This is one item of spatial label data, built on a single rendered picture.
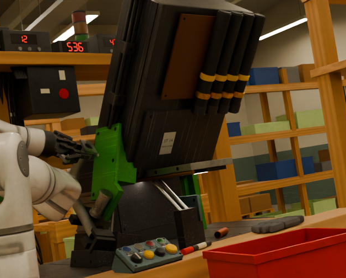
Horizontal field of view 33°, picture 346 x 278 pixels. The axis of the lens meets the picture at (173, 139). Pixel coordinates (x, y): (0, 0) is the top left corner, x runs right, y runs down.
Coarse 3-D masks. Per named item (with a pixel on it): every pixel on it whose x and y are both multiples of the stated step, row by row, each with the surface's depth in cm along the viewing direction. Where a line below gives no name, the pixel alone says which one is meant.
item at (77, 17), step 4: (72, 12) 211; (76, 12) 210; (80, 12) 210; (84, 12) 213; (72, 16) 211; (76, 16) 210; (80, 16) 210; (84, 16) 211; (72, 20) 212; (76, 20) 210; (80, 20) 210; (84, 20) 211
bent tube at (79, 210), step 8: (88, 144) 172; (88, 152) 168; (96, 152) 170; (80, 160) 171; (72, 168) 173; (80, 168) 173; (80, 200) 170; (80, 208) 166; (80, 216) 164; (88, 216) 164; (88, 224) 161; (88, 232) 160
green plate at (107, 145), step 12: (96, 132) 173; (108, 132) 168; (120, 132) 165; (96, 144) 172; (108, 144) 167; (120, 144) 166; (108, 156) 166; (120, 156) 165; (96, 168) 169; (108, 168) 164; (120, 168) 164; (132, 168) 167; (96, 180) 168; (108, 180) 163; (120, 180) 164; (132, 180) 166; (96, 192) 167
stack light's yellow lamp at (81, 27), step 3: (75, 24) 210; (78, 24) 210; (81, 24) 210; (84, 24) 210; (75, 27) 210; (78, 27) 210; (81, 27) 210; (84, 27) 210; (87, 27) 212; (75, 30) 210; (78, 30) 210; (81, 30) 209; (84, 30) 210; (87, 30) 211; (75, 33) 210; (78, 33) 210; (81, 33) 210; (84, 33) 210; (87, 33) 211
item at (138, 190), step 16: (80, 176) 189; (128, 192) 184; (144, 192) 188; (176, 192) 197; (128, 208) 183; (144, 208) 187; (160, 208) 191; (128, 224) 182; (144, 224) 186; (160, 224) 190; (144, 240) 186
